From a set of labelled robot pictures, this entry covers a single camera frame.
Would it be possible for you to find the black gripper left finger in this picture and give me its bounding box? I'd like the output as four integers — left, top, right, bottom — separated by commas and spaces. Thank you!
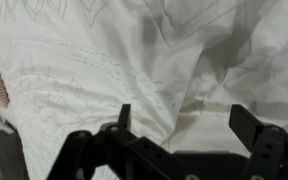
47, 103, 198, 180

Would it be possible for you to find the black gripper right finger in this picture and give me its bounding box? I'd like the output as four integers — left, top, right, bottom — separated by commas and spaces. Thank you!
229, 104, 288, 180

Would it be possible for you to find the white duvet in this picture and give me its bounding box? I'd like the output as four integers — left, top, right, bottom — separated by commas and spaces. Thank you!
0, 0, 288, 180

